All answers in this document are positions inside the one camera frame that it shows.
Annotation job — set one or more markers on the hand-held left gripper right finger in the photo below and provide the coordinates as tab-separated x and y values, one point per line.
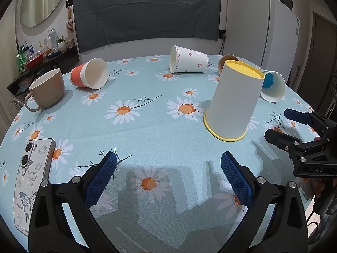
237	179

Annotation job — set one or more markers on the white cup with yellow rim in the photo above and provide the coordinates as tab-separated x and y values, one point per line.
234	102

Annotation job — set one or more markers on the oval wall mirror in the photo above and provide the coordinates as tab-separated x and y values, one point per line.
39	0

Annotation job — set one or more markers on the hanging wooden brush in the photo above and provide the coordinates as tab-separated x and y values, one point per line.
69	26

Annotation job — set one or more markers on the brown door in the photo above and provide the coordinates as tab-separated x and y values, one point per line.
325	58

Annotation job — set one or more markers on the small potted plant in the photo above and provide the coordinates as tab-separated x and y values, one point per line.
61	44

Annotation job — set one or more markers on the daisy print blue tablecloth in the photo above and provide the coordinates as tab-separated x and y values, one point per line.
158	126

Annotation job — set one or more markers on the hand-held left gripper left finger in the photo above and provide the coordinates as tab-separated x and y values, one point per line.
101	179

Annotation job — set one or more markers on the phone with butterfly case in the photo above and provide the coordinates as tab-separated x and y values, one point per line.
29	179

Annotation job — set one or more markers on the clear plastic chair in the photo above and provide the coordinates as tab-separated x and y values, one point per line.
14	108

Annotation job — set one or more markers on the white cup with blue inside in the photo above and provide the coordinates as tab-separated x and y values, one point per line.
274	91

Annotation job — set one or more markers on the person's right hand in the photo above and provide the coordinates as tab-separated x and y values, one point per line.
316	187

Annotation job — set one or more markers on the beige ceramic mug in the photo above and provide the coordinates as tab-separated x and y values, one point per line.
50	89

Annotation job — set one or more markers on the brown paper cup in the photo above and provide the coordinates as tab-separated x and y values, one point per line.
226	59

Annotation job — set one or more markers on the black wall socket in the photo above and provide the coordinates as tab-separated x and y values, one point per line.
222	34

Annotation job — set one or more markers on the dark wooden side shelf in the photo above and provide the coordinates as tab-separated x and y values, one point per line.
67	55

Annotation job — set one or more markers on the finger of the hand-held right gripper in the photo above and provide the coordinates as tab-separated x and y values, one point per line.
296	115
280	138

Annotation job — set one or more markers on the red bowl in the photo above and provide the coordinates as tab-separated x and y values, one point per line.
34	62

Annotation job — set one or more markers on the dark grey cloth cover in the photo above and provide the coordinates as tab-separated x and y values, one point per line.
147	13

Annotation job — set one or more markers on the heart print white cup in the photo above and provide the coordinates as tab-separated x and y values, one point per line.
190	62

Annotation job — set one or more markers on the white refrigerator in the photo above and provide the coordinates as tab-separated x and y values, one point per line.
247	31

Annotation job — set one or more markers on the white thermos jug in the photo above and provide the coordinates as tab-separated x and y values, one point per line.
53	39

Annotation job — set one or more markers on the orange banded paper cup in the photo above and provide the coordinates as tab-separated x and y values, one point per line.
78	77

